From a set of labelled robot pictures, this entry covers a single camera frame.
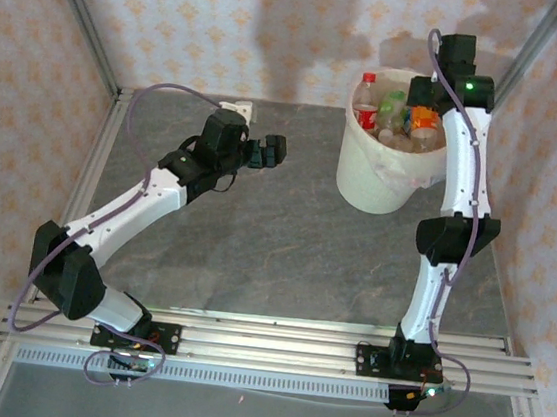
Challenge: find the orange label plastic bottle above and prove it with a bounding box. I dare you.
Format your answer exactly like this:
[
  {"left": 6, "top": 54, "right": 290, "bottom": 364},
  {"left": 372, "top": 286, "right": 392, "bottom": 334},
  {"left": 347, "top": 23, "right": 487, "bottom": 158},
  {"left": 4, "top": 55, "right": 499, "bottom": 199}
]
[{"left": 407, "top": 104, "right": 443, "bottom": 155}]

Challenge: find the green label clear bottle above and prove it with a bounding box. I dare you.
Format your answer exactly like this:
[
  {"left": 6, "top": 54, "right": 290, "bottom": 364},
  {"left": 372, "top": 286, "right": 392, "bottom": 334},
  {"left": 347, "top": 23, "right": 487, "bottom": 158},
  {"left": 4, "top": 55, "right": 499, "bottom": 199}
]
[{"left": 375, "top": 87, "right": 409, "bottom": 133}]

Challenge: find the red label cola bottle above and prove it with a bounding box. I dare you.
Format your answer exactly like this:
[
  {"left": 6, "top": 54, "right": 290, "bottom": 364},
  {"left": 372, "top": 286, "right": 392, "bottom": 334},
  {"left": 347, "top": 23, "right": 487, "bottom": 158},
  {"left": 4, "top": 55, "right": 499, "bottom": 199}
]
[{"left": 350, "top": 70, "right": 385, "bottom": 132}]

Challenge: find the translucent plastic bin liner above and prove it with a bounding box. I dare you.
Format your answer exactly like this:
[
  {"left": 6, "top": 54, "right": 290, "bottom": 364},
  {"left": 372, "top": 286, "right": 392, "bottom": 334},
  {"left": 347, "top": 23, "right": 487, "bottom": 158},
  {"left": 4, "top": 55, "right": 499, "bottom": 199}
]
[{"left": 344, "top": 64, "right": 459, "bottom": 194}]

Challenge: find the round pale plastic bin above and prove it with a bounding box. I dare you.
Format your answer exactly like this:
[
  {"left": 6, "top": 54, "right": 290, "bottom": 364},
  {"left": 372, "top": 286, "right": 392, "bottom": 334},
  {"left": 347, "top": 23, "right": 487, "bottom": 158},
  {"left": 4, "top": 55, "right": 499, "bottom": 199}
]
[{"left": 332, "top": 63, "right": 459, "bottom": 222}]

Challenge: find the left controller board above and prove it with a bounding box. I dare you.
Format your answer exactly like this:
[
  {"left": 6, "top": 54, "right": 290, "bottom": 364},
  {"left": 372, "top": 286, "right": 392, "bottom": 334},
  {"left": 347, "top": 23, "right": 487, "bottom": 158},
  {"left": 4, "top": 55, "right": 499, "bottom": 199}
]
[{"left": 105, "top": 349, "right": 163, "bottom": 387}]

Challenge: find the controller board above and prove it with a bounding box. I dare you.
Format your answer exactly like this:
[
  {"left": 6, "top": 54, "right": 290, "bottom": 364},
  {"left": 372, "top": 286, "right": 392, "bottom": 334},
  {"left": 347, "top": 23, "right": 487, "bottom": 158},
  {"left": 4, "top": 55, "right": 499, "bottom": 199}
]
[
  {"left": 383, "top": 379, "right": 453, "bottom": 417},
  {"left": 105, "top": 349, "right": 163, "bottom": 387}
]

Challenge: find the right controller board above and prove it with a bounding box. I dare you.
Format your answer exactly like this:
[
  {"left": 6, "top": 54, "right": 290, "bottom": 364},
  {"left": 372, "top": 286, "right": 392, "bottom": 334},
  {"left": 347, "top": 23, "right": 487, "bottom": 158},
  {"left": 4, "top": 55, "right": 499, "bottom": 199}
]
[{"left": 383, "top": 379, "right": 453, "bottom": 417}]

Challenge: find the aluminium frame post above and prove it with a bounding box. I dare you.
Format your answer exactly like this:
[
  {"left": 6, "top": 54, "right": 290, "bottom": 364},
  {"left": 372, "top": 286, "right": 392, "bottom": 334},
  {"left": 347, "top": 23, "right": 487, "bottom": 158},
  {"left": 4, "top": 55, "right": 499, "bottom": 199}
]
[
  {"left": 22, "top": 0, "right": 132, "bottom": 101},
  {"left": 487, "top": 0, "right": 557, "bottom": 146}
]

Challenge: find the aluminium table side rail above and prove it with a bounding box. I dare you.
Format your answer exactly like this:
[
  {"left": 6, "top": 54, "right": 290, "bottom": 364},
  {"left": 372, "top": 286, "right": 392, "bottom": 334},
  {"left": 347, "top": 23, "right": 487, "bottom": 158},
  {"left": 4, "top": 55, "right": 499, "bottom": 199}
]
[
  {"left": 444, "top": 124, "right": 545, "bottom": 348},
  {"left": 25, "top": 81, "right": 135, "bottom": 311}
]

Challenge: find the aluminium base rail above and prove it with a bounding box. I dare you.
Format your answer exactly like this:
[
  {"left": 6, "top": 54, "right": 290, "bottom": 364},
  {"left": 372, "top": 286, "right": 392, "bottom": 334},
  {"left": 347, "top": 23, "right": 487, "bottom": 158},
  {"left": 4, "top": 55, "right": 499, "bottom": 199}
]
[{"left": 0, "top": 280, "right": 544, "bottom": 406}]

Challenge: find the slotted grey cable duct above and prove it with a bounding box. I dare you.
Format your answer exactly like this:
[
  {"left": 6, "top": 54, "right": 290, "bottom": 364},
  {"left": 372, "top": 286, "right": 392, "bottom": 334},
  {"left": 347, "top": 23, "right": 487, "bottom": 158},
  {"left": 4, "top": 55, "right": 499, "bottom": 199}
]
[{"left": 13, "top": 342, "right": 393, "bottom": 407}]

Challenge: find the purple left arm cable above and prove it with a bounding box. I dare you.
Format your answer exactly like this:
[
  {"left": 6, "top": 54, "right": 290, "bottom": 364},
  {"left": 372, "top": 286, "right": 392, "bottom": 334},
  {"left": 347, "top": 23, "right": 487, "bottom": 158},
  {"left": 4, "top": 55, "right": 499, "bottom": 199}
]
[{"left": 5, "top": 69, "right": 226, "bottom": 397}]

